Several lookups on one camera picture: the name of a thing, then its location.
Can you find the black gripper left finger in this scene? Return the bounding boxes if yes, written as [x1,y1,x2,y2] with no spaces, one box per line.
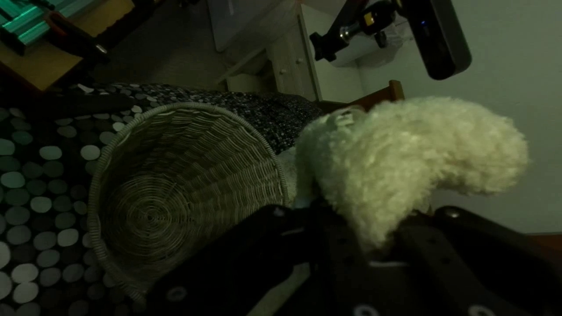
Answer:
[144,201,334,316]

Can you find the black camera on mount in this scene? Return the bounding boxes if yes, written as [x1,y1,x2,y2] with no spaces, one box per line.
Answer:
[308,0,474,83]

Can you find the white fluffy stuffed toy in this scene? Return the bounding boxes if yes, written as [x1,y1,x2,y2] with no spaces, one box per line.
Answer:
[286,95,531,253]

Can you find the black grey-spotted tablecloth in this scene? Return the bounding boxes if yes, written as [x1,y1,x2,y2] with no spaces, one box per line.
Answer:
[0,81,330,316]

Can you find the white drawer cabinet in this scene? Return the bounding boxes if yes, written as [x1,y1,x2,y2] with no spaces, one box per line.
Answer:
[206,0,411,102]

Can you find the round woven wicker basket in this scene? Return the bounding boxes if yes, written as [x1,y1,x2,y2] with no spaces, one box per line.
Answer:
[86,102,293,306]

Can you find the light wooden desk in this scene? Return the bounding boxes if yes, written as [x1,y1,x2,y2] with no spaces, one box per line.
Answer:
[0,0,137,93]

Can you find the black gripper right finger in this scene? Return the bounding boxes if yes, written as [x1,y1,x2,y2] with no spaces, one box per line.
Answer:
[395,204,562,316]

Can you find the teal striped books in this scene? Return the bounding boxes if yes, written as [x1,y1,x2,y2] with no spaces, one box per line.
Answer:
[0,0,100,50]

